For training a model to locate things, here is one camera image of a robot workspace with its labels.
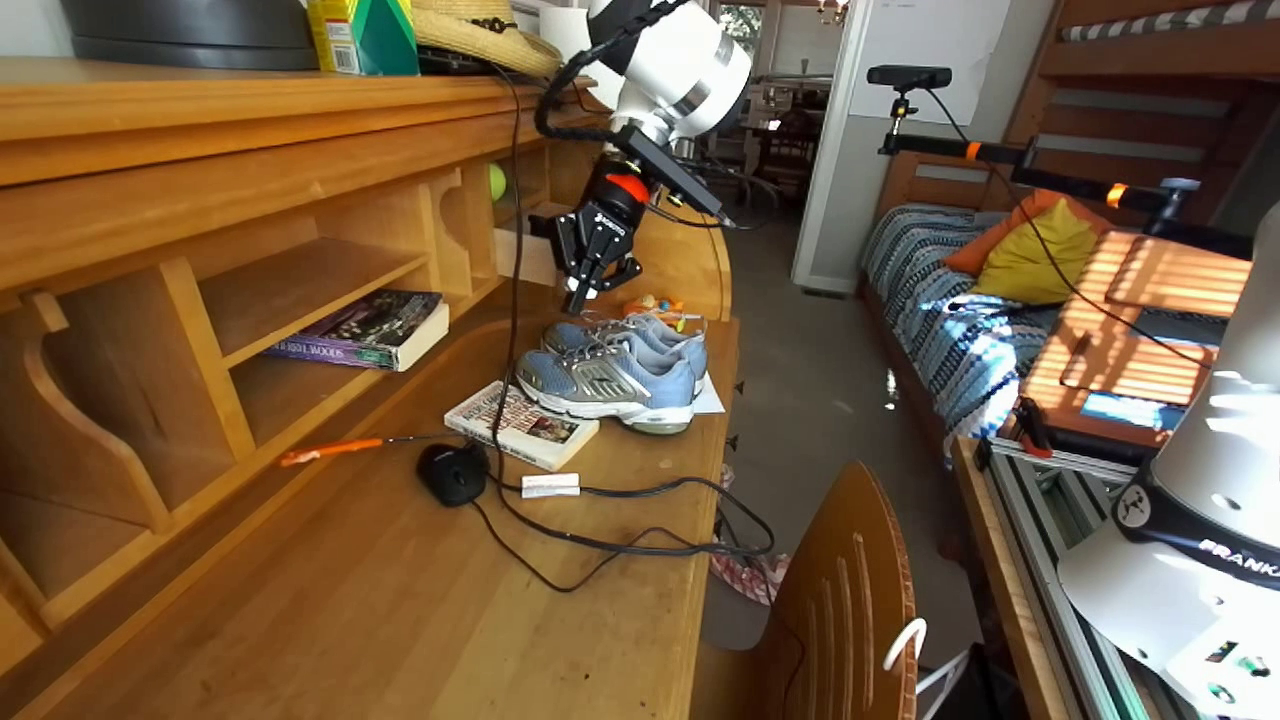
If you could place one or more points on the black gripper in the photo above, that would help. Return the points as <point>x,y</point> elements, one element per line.
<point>610,236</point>

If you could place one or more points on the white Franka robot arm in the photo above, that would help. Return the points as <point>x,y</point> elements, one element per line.
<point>680,66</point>

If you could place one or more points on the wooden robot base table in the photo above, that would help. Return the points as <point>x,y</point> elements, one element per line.
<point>1025,587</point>

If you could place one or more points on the small wooden drawer, open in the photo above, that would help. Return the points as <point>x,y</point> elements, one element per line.
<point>527,262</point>

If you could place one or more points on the grey blue sneaker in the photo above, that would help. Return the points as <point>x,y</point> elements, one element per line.
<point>627,339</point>
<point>604,385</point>

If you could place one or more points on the green tennis ball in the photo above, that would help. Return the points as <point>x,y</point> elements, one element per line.
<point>497,183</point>

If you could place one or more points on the white illustrated booklet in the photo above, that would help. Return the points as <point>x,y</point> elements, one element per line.
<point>521,426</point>

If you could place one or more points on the white paper sheet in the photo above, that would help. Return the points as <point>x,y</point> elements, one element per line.
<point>707,397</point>

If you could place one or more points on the dark paperback book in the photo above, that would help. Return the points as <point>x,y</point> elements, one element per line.
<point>364,330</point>

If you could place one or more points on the black computer mouse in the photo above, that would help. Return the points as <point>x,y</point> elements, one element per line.
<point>455,475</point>

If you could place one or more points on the straw sun hat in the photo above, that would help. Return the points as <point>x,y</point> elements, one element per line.
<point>481,43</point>

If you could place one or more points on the orange pen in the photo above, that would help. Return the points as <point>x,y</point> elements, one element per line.
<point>335,449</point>

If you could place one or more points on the green yellow cardboard box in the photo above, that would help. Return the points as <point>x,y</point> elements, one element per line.
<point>363,34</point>

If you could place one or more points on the red white striped cloth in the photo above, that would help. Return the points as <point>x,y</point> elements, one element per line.
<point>750,578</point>

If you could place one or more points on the blue striped bedding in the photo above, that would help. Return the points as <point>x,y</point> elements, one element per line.
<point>933,306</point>

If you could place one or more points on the orange pillow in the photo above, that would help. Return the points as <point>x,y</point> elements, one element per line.
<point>992,243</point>

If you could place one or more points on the wooden roll-top desk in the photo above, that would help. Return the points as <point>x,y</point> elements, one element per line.
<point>335,600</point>

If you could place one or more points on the yellow pillow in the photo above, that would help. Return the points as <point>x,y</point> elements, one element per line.
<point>1046,255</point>

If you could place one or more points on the black tripod boom rod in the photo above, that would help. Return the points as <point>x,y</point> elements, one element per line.
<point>1042,167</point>

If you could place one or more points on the dark grey round container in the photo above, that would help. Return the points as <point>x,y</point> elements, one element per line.
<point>185,31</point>

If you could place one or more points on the red clamp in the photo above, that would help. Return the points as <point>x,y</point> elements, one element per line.
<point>1034,431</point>

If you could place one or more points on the white plastic hanger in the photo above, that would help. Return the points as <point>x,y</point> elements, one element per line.
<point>906,641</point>

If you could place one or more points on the wooden bunk bed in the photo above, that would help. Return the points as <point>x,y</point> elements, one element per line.
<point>1146,80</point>

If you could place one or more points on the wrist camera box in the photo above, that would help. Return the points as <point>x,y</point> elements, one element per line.
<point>674,174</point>

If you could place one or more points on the black stereo camera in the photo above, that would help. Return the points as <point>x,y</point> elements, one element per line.
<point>911,79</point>

